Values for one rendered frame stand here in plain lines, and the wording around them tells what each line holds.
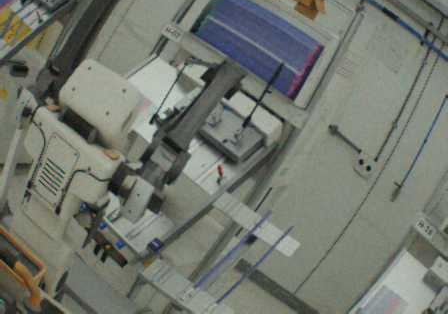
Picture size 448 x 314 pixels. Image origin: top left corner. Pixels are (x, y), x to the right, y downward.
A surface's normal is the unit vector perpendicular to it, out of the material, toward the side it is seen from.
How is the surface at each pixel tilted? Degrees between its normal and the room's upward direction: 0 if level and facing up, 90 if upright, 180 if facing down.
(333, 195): 90
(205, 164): 44
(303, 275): 90
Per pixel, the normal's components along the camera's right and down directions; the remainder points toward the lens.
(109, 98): 0.20, -0.40
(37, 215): -0.11, 0.09
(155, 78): 0.02, -0.59
